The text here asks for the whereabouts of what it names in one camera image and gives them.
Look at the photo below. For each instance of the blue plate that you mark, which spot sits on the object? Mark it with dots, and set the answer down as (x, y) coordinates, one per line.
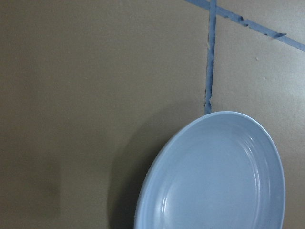
(221, 171)

